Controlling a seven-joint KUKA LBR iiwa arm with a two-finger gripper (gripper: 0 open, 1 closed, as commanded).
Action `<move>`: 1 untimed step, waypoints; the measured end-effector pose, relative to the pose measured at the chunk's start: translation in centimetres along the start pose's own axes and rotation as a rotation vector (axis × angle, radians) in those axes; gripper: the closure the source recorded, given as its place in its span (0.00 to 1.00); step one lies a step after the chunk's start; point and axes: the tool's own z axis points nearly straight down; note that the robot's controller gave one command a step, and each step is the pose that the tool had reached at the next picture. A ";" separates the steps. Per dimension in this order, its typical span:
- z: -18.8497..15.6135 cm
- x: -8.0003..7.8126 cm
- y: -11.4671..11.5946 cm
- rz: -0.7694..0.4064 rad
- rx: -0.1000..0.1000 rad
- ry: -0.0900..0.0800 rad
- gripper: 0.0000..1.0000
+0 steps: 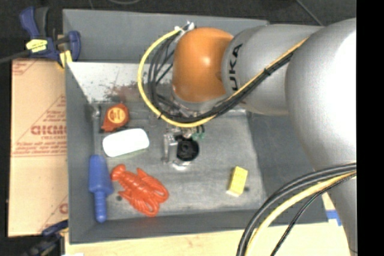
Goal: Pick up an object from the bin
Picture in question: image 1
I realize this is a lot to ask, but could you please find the black cylinder on white bracket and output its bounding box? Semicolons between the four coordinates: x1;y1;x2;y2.
176;134;200;162

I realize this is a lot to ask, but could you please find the white oval computer mouse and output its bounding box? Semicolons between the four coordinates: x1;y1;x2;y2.
102;128;151;158

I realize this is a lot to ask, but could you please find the red toy lobster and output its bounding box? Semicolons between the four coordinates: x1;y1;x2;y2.
110;164;170;218

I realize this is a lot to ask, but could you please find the orange tape measure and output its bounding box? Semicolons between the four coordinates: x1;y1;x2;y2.
101;103;130;133

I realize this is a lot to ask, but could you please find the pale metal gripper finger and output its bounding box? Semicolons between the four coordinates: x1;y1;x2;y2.
172;159;190;171
163;132;179;164

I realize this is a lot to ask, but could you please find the grey metal bin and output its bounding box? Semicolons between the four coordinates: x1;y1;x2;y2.
62;8;328;243

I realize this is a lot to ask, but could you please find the blue ribbed cone toy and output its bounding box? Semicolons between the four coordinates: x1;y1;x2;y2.
88;154;115;224

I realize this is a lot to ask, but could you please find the yellow rectangular block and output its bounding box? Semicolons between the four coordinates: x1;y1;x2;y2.
226;165;250;197

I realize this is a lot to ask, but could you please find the brown cardboard board red print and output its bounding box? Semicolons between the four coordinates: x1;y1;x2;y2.
7;58;70;238

